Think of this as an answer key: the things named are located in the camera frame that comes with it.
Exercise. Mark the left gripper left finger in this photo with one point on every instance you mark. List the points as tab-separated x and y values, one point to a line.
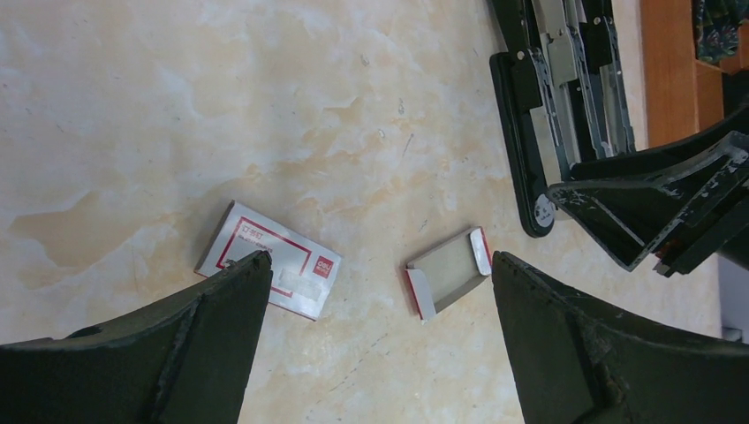
185	358

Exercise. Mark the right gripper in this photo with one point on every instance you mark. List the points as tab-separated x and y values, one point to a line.
691	203

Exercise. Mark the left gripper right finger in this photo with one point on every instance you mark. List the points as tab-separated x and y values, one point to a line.
579	359

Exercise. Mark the red white staple box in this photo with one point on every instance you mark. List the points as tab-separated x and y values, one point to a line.
303	270

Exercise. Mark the wooden compartment tray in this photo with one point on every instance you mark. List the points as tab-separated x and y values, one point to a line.
683	95

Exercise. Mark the dark clip bundle top left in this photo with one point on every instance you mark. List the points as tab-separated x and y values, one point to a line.
715	25

